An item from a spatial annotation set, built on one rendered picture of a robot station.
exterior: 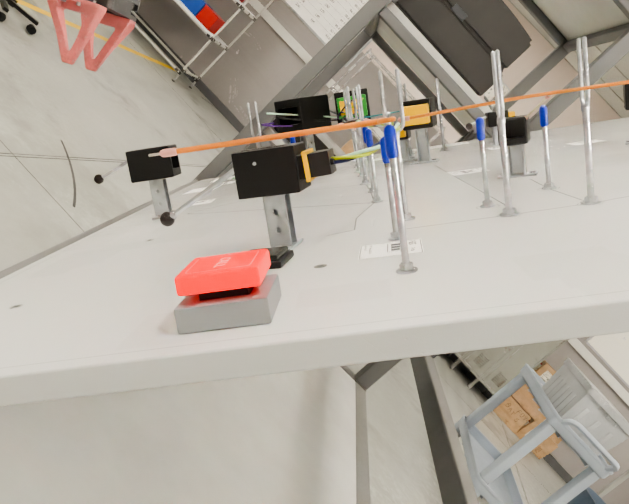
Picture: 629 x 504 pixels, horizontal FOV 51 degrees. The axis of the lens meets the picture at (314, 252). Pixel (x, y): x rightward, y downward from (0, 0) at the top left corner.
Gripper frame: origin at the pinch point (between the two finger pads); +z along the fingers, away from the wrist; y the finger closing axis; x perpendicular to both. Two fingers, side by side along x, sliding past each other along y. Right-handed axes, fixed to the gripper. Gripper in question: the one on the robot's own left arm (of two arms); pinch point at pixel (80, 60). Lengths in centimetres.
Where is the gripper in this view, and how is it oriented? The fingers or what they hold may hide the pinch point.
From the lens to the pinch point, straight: 87.9
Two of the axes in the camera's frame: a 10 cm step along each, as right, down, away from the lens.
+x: -9.4, -3.1, 1.3
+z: -2.9, 9.4, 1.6
